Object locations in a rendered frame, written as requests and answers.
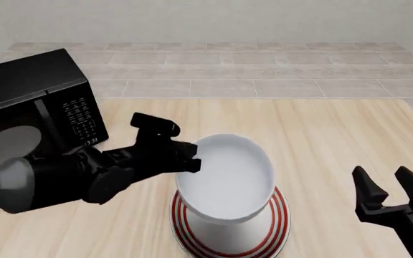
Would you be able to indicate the grey and black left robot arm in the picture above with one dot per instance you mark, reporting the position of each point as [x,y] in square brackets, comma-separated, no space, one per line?
[48,182]

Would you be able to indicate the black microwave oven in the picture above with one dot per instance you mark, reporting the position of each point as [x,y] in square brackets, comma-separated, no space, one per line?
[31,94]

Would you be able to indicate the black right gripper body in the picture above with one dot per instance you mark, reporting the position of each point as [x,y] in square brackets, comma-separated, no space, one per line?
[393,213]

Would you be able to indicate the plate with red rings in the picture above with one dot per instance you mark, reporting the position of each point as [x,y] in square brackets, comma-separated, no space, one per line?
[278,215]

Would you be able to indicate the white bowl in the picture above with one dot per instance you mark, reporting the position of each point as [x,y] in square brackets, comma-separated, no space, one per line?
[228,177]

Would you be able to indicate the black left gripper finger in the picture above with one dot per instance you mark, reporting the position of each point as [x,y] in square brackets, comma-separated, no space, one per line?
[186,149]
[191,165]

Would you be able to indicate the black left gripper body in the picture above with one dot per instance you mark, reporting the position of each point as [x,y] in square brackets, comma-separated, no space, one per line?
[156,158]

